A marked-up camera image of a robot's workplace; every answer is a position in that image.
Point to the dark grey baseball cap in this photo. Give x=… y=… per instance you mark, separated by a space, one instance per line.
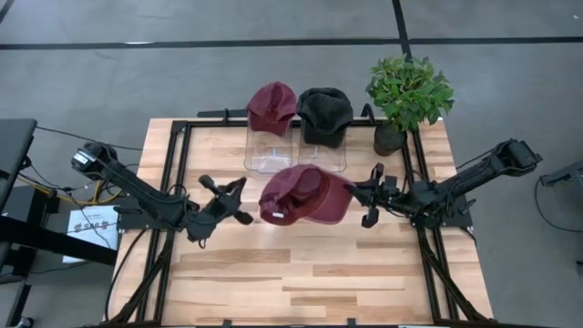
x=323 y=140
x=325 y=107

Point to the black plant pot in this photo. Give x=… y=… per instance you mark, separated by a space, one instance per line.
x=387 y=143

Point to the white printed paper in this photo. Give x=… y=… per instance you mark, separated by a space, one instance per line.
x=98 y=218

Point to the green leafy plant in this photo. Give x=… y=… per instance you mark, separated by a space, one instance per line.
x=410 y=91

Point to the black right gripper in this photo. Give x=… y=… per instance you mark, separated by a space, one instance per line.
x=391 y=196

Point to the black curved clamp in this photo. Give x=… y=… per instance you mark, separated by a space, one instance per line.
x=365 y=109

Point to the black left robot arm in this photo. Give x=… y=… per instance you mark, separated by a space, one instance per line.
x=136 y=191

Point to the grey stand foot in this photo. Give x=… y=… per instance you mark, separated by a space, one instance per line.
x=567 y=175

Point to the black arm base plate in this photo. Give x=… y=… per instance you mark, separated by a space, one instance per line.
x=448 y=222
x=136 y=222

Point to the small black bracket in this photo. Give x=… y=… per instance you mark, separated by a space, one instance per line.
x=351 y=323
x=226 y=324

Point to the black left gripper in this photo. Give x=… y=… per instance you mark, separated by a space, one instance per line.
x=218 y=207

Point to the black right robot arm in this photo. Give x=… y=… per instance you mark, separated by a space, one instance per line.
x=478 y=175

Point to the clear plastic bin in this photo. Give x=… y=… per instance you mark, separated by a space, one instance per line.
x=321 y=157
x=268 y=150

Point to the black bracket bar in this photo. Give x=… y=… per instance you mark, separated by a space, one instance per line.
x=214 y=113

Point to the maroon baseball cap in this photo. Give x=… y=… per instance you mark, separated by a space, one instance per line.
x=271 y=105
x=296 y=196

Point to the black stand beam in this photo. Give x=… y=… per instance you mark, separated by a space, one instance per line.
x=54 y=239

